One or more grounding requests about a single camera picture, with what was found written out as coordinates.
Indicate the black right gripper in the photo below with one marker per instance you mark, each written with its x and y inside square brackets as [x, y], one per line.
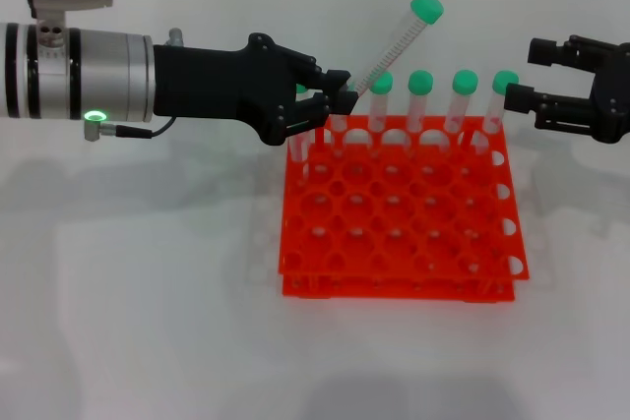
[615, 95]

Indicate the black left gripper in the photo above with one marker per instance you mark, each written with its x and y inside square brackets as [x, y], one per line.
[221, 85]

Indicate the orange test tube rack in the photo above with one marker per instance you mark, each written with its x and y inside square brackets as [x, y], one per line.
[443, 294]

